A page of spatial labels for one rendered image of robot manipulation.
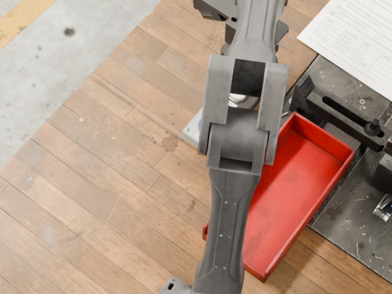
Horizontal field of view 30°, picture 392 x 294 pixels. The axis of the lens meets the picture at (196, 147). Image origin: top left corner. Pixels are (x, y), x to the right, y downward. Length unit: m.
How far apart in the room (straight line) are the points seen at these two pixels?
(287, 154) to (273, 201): 0.09
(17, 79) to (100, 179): 1.22
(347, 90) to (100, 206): 0.47
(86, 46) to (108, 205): 1.28
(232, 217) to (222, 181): 0.05
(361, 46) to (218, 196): 0.56
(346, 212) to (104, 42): 1.39
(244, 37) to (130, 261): 0.45
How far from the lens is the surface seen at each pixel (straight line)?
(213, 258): 0.95
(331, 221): 1.20
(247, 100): 1.24
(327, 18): 1.38
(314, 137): 1.23
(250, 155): 0.85
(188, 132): 1.21
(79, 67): 2.39
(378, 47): 1.37
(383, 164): 1.16
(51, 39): 2.46
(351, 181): 1.23
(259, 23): 0.89
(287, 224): 1.19
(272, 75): 0.82
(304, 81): 1.20
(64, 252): 1.19
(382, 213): 1.13
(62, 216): 1.20
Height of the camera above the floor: 2.02
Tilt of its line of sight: 65 degrees down
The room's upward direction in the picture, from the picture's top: straight up
